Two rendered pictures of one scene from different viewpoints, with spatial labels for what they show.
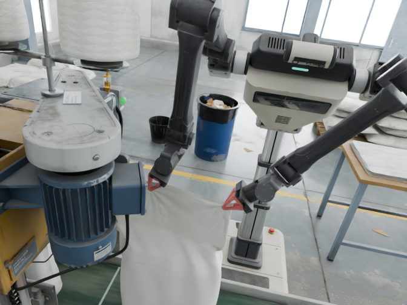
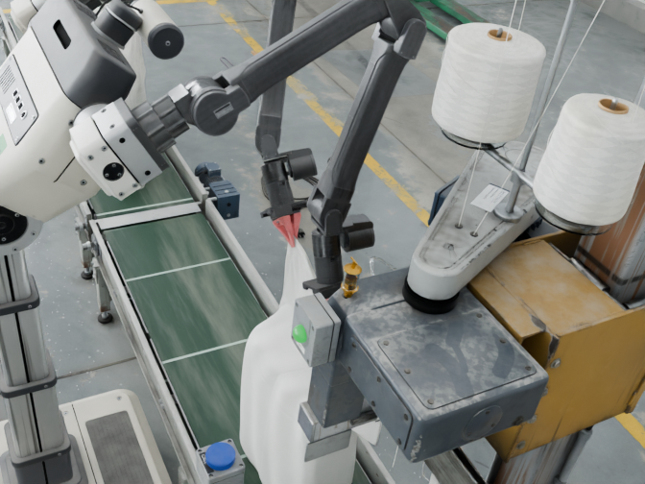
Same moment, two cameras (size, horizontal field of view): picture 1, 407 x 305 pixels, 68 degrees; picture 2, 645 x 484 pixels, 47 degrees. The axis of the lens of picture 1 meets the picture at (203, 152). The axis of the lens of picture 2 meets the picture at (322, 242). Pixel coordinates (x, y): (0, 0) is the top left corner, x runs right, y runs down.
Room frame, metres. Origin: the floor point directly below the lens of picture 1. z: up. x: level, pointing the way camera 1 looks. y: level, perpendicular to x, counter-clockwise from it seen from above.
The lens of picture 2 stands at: (1.61, 1.05, 2.11)
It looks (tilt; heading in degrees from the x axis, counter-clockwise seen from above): 36 degrees down; 232
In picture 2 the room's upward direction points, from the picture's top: 8 degrees clockwise
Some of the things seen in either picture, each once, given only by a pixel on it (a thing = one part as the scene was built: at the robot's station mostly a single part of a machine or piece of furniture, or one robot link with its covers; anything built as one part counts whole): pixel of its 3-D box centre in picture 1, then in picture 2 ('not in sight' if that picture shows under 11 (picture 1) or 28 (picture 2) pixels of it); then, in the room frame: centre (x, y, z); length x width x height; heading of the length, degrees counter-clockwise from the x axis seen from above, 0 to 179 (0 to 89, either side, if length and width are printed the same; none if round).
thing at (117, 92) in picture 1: (112, 98); (315, 329); (1.06, 0.36, 1.28); 0.08 x 0.05 x 0.09; 83
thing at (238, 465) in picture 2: not in sight; (220, 467); (1.14, 0.22, 0.81); 0.08 x 0.08 x 0.06; 83
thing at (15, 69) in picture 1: (9, 74); not in sight; (3.35, 2.34, 0.56); 0.66 x 0.43 x 0.15; 171
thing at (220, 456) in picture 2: not in sight; (220, 457); (1.14, 0.22, 0.84); 0.06 x 0.06 x 0.02
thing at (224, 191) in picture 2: not in sight; (211, 187); (0.36, -1.36, 0.35); 0.30 x 0.15 x 0.15; 83
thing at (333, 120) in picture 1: (347, 123); not in sight; (3.89, -1.88, 0.33); 0.66 x 0.43 x 0.13; 83
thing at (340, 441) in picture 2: not in sight; (322, 436); (1.01, 0.36, 0.98); 0.09 x 0.05 x 0.05; 173
